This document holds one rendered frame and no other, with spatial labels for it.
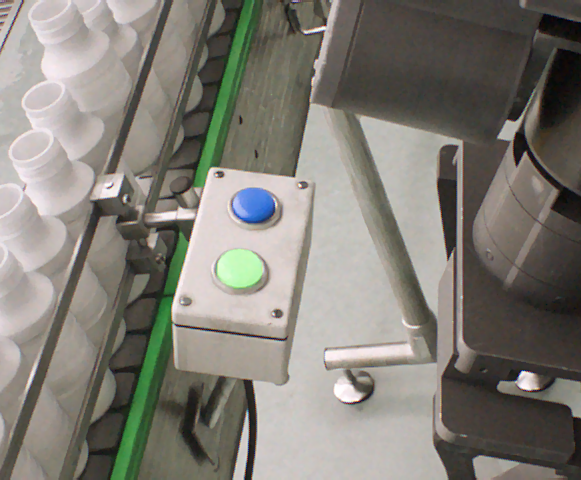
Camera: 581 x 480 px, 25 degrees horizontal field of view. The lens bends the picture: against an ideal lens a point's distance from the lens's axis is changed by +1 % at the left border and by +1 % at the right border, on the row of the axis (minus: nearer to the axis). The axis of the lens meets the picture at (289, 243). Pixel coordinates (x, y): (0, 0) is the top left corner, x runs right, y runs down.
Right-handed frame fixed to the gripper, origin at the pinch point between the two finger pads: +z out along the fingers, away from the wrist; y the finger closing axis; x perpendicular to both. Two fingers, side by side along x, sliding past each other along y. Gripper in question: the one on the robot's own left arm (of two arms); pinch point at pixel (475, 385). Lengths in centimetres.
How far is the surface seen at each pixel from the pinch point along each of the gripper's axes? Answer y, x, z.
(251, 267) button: -24.0, -7.9, 25.2
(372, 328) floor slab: -107, 24, 141
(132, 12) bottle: -56, -21, 33
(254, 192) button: -31.0, -8.4, 25.5
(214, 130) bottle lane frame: -53, -12, 43
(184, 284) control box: -22.8, -12.1, 26.8
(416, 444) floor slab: -81, 31, 135
